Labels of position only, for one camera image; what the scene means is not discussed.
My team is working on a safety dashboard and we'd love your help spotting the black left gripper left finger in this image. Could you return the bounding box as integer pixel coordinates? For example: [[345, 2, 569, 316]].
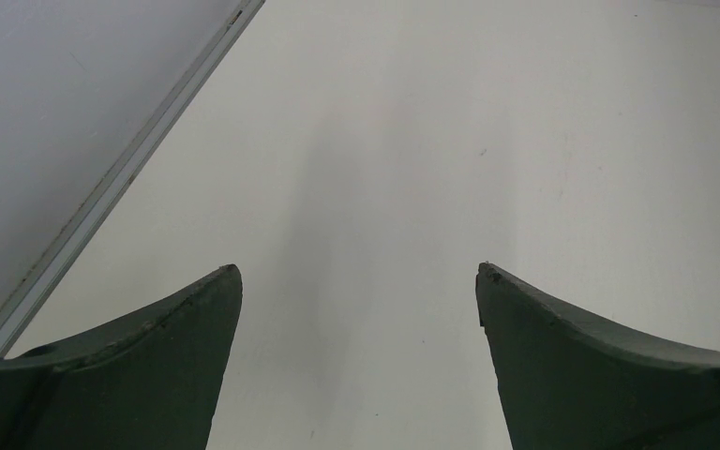
[[0, 265, 243, 449]]

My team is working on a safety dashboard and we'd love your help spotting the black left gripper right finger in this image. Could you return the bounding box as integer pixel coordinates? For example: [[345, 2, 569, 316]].
[[475, 262, 720, 449]]

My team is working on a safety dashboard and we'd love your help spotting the aluminium frame profile left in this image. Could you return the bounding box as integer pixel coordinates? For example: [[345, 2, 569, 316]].
[[0, 1, 261, 356]]

